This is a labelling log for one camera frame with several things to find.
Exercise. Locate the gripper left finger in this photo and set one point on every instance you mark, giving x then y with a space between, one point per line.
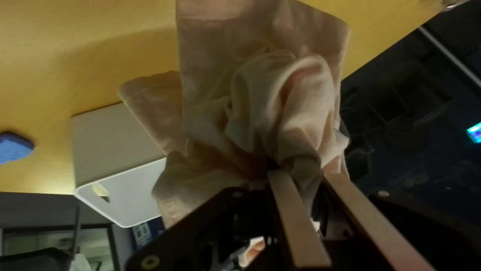
298 226

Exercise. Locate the white plastic bin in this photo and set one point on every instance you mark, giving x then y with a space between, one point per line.
113 151

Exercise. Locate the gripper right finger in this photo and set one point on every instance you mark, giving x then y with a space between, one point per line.
381 235

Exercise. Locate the beige cloth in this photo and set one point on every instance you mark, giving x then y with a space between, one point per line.
260 100

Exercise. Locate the blue cloth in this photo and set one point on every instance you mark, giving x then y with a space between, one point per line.
14 148

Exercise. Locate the blue lit screen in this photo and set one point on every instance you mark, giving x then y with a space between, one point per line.
475 133

